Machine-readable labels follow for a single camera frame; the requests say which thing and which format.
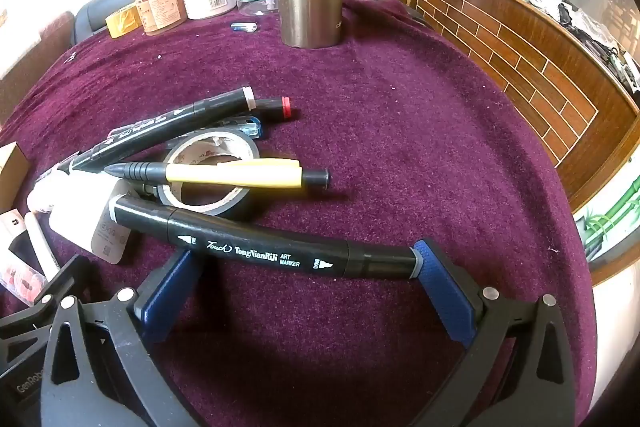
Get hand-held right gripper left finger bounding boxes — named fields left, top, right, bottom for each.
left=40, top=249, right=202, bottom=427

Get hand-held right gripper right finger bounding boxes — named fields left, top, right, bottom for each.
left=412, top=238, right=594, bottom=427

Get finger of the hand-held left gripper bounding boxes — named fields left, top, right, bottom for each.
left=0, top=254, right=92, bottom=344

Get black art marker grey caps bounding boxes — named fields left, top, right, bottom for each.
left=109, top=195, right=423, bottom=281

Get black tape roll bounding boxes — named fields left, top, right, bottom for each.
left=159, top=129, right=262, bottom=222

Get yellow mechanical pencil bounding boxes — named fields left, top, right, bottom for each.
left=102, top=158, right=332, bottom=191

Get clear plastic case red items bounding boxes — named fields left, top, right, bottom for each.
left=0, top=257, right=49, bottom=306

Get white power adapter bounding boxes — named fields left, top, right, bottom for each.
left=49, top=181, right=132, bottom=266

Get white cylinder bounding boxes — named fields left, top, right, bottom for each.
left=26, top=169, right=72, bottom=215

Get cardboard box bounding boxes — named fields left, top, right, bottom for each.
left=0, top=142, right=32, bottom=214

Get purple tablecloth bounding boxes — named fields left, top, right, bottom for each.
left=0, top=0, right=599, bottom=427

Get black marker beige cap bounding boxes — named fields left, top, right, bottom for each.
left=57, top=86, right=257, bottom=172

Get blue clear pen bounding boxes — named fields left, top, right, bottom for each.
left=167, top=116, right=264, bottom=148

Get black marker red caps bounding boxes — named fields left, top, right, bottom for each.
left=165, top=96, right=297, bottom=148

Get brown chair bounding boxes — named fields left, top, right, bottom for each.
left=0, top=11, right=77, bottom=112

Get wooden counter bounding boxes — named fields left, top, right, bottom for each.
left=386, top=0, right=640, bottom=212

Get yellow tape roll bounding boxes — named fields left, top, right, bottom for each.
left=104, top=2, right=144, bottom=40

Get grey chair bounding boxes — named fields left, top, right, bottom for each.
left=74, top=0, right=137, bottom=48

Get bamboo wall poster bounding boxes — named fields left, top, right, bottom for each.
left=574, top=176, right=640, bottom=269

